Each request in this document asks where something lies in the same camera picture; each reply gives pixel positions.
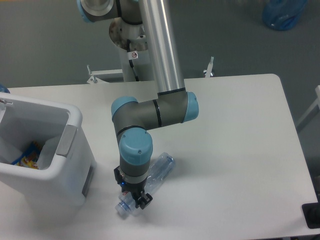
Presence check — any colourful snack wrapper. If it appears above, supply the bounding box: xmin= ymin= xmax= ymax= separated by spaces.
xmin=11 ymin=141 xmax=42 ymax=170

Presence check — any white pedestal foot bracket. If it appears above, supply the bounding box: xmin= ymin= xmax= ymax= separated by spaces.
xmin=86 ymin=65 xmax=124 ymax=84

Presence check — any white frame at right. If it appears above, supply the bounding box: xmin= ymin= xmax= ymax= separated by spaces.
xmin=295 ymin=85 xmax=320 ymax=133

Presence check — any black object at table edge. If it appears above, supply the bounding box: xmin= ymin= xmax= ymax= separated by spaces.
xmin=302 ymin=202 xmax=320 ymax=229

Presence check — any white plastic trash can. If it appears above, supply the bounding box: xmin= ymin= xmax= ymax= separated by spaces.
xmin=0 ymin=92 xmax=96 ymax=206

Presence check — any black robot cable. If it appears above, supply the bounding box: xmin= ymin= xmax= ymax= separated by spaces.
xmin=126 ymin=38 xmax=140 ymax=82

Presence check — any blue plastic bag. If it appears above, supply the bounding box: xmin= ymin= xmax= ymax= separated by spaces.
xmin=261 ymin=0 xmax=308 ymax=31

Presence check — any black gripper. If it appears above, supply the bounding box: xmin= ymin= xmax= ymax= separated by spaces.
xmin=113 ymin=166 xmax=153 ymax=210

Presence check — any blue object at left edge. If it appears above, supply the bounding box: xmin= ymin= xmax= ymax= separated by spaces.
xmin=0 ymin=84 xmax=11 ymax=94

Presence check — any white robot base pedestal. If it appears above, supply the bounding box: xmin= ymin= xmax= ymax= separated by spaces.
xmin=109 ymin=17 xmax=153 ymax=82

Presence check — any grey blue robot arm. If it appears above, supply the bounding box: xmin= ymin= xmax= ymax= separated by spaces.
xmin=77 ymin=0 xmax=199 ymax=209

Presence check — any crushed clear plastic bottle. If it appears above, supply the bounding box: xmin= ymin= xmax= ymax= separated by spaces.
xmin=115 ymin=152 xmax=176 ymax=219

